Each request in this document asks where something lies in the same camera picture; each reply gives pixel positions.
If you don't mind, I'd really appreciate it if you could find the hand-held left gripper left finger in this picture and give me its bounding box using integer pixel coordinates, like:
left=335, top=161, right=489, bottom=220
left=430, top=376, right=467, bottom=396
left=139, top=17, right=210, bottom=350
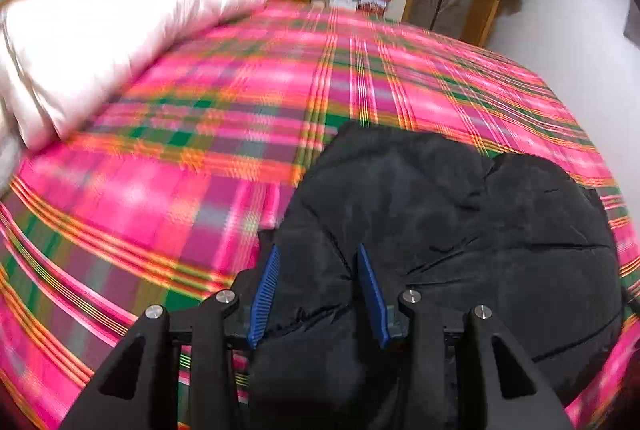
left=60, top=244, right=282, bottom=430

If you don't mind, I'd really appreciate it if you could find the white duvet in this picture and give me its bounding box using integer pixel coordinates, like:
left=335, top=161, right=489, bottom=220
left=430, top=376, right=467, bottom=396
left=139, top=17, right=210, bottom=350
left=0, top=0, right=273, bottom=183

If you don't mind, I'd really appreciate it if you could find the pink plaid bed sheet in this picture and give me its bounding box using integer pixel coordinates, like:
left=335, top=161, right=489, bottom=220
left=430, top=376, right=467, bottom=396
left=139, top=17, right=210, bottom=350
left=0, top=0, right=640, bottom=430

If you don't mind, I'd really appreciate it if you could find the black padded jacket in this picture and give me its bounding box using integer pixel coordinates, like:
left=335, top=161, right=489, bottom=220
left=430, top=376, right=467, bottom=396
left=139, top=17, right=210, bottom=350
left=247, top=120, right=627, bottom=430

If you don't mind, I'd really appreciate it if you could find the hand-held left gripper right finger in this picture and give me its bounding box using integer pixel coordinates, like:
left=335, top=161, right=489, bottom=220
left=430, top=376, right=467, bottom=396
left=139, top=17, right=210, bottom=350
left=356, top=243, right=574, bottom=430

